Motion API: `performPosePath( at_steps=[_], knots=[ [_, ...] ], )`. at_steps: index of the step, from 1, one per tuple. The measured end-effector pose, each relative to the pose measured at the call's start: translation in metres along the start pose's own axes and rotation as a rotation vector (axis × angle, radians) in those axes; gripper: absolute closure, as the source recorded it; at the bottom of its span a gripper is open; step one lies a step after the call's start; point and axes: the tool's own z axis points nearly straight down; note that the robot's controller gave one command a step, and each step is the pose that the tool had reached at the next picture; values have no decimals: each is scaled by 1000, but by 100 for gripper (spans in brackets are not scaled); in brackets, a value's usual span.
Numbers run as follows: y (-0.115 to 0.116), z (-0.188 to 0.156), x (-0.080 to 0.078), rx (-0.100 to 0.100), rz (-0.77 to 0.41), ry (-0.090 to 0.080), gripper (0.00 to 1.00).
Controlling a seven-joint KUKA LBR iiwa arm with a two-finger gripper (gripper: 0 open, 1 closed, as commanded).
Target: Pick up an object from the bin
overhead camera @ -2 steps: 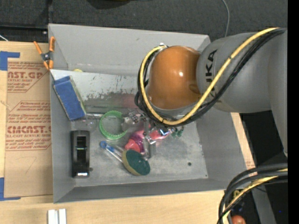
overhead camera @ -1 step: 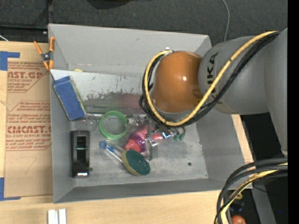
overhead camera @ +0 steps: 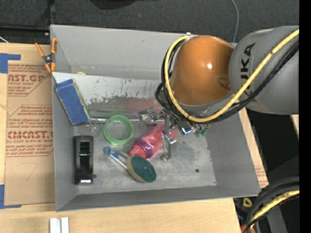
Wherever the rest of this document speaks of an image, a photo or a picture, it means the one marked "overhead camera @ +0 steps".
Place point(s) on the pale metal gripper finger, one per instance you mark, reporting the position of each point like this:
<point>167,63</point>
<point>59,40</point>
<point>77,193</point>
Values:
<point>150,113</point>
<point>167,152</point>

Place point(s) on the grey metal bin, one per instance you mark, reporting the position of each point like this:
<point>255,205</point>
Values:
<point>184,173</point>

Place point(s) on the green and tan oval sponge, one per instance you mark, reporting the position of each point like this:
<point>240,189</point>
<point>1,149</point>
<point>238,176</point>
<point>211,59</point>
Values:
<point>143,170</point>

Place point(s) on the blue and clear small tool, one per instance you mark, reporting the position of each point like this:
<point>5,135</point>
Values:
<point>107,150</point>

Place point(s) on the clear glass cup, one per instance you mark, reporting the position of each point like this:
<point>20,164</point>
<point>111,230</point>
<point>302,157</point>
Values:
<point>94,128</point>

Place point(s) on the small yellow object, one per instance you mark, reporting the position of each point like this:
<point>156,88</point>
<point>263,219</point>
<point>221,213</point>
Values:
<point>81,73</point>

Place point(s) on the blue sponge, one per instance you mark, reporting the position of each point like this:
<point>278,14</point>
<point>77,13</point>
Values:
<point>71,101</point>

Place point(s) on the black tape dispenser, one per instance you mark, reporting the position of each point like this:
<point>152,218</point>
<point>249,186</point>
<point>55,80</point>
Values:
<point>83,161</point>

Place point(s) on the brown cardboard board, red print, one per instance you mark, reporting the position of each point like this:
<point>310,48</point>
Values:
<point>29,120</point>

